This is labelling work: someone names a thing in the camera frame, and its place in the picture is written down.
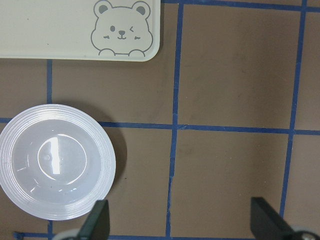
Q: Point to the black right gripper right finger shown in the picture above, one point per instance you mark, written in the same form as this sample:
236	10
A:
266	223

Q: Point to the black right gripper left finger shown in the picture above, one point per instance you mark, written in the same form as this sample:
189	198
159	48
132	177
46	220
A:
97	224

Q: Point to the white ribbed plate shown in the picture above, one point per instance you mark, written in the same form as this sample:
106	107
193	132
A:
56	161

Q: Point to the cream bear tray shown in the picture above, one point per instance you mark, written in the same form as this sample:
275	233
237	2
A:
100	30

